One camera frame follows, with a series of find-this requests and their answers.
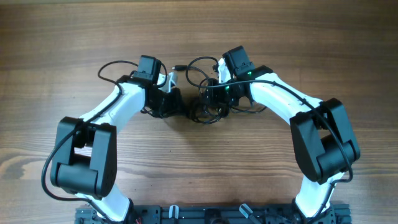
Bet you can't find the black USB cable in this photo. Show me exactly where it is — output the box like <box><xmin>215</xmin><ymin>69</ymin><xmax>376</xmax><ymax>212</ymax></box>
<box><xmin>186</xmin><ymin>77</ymin><xmax>268</xmax><ymax>124</ymax></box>

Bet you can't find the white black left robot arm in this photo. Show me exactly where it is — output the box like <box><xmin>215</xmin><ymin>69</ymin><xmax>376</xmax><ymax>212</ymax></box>
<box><xmin>41</xmin><ymin>55</ymin><xmax>184</xmax><ymax>223</ymax></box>

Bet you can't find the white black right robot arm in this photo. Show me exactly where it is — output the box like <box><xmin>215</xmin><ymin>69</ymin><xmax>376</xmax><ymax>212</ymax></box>
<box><xmin>208</xmin><ymin>46</ymin><xmax>360</xmax><ymax>223</ymax></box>

